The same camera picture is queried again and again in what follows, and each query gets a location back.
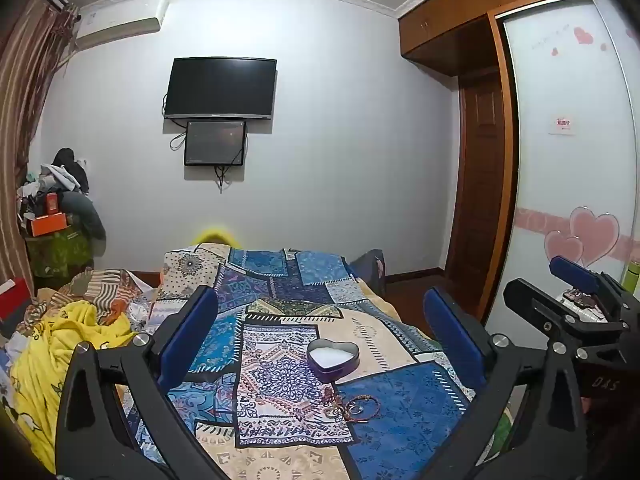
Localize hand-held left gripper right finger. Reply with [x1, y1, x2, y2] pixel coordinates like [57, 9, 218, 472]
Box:
[422, 287, 589, 480]

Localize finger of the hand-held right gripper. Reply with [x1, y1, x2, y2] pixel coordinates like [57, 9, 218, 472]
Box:
[549, 256, 640, 313]
[501, 278, 632, 347]

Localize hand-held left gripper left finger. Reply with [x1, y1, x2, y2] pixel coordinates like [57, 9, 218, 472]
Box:
[55, 286, 236, 480]

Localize red bead bracelet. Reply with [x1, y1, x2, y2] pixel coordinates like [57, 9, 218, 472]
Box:
[348, 395, 382, 424]

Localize heart-shaped purple tin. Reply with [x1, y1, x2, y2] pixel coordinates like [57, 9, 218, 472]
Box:
[306, 339, 361, 377]

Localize pink bead bracelet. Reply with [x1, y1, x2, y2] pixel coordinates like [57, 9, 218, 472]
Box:
[321, 386, 352, 419]

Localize striped orange quilt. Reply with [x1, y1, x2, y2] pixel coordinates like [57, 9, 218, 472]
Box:
[29, 267, 157, 332]

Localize yellow round object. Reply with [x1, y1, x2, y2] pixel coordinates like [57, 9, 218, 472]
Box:
[192, 227, 244, 249]

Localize dark purple bag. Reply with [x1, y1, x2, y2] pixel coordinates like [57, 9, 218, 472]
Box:
[349, 249, 389, 299]

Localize patchwork blue bedspread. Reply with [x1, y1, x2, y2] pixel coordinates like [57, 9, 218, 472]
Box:
[120, 242, 503, 480]

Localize brown wooden door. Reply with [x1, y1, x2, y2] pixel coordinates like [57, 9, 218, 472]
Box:
[442, 72, 507, 292]

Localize yellow blanket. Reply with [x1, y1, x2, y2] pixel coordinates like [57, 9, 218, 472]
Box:
[9, 300, 147, 475]

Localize orange box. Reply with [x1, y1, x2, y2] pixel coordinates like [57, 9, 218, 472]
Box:
[29, 212, 70, 238]

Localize pile of clothes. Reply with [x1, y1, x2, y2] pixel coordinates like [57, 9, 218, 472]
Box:
[16, 147, 107, 242]

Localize striped brown curtain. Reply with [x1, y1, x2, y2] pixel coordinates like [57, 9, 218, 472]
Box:
[0, 0, 77, 297]

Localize wooden overhead cabinet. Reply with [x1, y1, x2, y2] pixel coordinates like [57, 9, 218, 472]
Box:
[397, 0, 602, 79]

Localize white air conditioner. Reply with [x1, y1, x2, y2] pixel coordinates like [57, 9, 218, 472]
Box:
[74, 0, 170, 52]

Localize small black wall monitor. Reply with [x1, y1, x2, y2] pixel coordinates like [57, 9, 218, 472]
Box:
[183, 120, 247, 167]

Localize black wall television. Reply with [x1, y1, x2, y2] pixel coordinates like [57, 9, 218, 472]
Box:
[164, 57, 278, 121]

